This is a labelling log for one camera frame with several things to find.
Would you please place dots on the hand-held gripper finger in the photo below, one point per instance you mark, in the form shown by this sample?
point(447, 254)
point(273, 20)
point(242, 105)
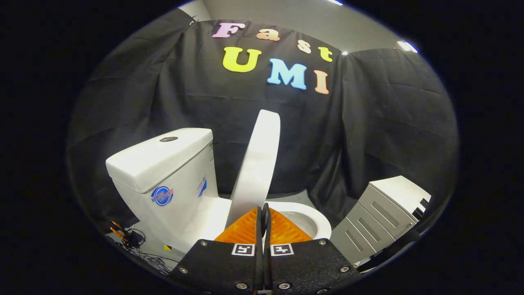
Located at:
point(267, 246)
point(258, 241)

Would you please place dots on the white toilet lid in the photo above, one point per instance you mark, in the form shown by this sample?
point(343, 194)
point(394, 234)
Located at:
point(256, 164)

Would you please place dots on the white ceramic toilet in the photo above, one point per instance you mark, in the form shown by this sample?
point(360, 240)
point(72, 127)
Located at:
point(172, 180)

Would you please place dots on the grey drawer cabinet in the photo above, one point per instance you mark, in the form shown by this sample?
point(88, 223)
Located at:
point(376, 213)

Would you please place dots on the black backdrop cloth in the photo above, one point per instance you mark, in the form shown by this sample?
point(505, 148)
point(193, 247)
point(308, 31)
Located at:
point(348, 135)

